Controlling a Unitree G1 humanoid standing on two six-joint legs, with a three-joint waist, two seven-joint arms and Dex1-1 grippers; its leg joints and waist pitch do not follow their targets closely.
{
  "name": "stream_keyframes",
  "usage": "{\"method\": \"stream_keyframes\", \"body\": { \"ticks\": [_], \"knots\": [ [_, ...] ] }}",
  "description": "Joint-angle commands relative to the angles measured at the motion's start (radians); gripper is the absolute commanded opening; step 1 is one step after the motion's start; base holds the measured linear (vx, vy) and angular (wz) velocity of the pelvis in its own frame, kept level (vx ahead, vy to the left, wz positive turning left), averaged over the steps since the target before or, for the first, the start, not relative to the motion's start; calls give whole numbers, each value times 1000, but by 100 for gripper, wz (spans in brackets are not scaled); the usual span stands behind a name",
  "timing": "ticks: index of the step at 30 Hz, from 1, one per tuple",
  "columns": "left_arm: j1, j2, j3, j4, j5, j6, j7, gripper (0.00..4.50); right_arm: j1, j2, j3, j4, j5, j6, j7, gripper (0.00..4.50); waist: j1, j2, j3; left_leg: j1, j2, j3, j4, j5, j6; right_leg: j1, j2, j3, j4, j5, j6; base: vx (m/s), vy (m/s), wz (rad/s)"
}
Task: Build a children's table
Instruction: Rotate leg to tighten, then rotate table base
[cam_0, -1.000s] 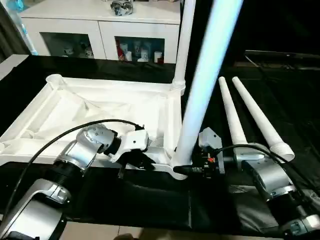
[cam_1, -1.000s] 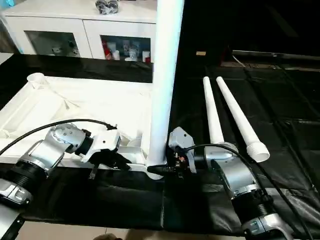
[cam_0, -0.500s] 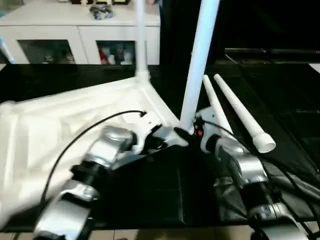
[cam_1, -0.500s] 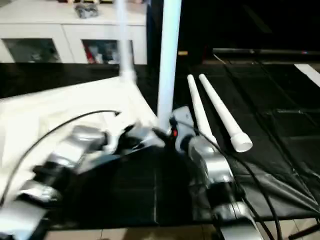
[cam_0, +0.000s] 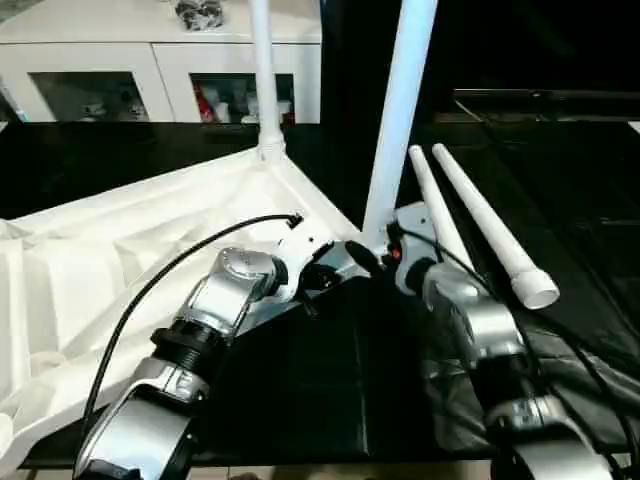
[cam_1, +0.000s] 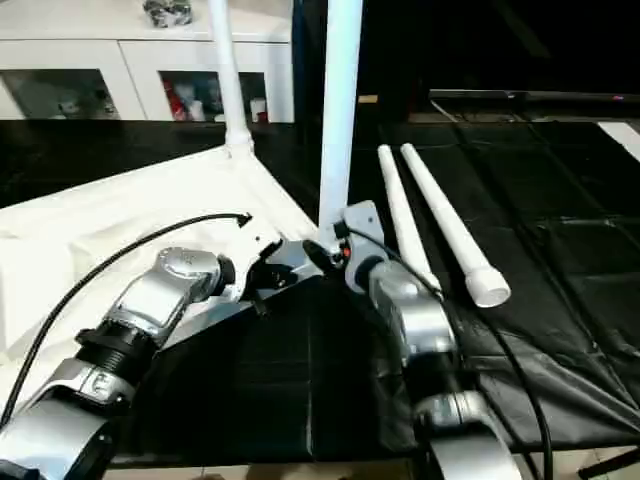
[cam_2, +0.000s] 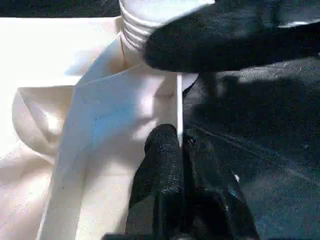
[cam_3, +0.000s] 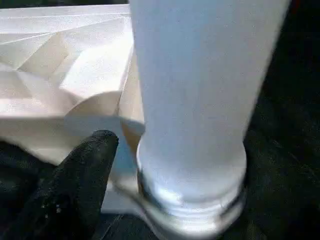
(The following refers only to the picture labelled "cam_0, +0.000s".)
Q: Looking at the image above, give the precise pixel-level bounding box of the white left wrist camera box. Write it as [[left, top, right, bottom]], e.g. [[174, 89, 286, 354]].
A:
[[268, 230, 337, 303]]

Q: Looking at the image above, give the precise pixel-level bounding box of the crumpled silver black object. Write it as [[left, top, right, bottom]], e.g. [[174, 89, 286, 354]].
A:
[[174, 0, 225, 32]]

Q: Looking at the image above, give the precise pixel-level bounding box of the white plastic table leg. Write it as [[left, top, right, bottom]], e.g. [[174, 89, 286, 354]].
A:
[[247, 0, 288, 163], [359, 0, 440, 253], [407, 144, 472, 273], [431, 142, 562, 311]]

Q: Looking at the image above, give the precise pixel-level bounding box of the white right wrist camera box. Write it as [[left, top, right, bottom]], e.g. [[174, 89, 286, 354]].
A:
[[389, 202, 438, 265]]

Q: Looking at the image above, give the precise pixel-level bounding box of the white plastic table top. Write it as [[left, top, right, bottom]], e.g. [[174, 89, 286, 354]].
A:
[[0, 144, 377, 463]]

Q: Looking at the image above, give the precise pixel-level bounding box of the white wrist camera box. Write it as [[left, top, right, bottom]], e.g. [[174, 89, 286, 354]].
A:
[[268, 230, 337, 303], [389, 202, 438, 265]]

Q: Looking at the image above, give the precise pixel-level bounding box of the white cabinet with glass doors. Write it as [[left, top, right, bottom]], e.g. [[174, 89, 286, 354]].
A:
[[0, 0, 324, 126]]

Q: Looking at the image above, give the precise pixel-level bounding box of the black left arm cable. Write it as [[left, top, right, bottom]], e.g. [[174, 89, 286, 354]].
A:
[[79, 212, 305, 443]]

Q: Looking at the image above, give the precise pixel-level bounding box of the glossy black long bar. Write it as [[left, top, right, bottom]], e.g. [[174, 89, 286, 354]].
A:
[[454, 87, 640, 108]]

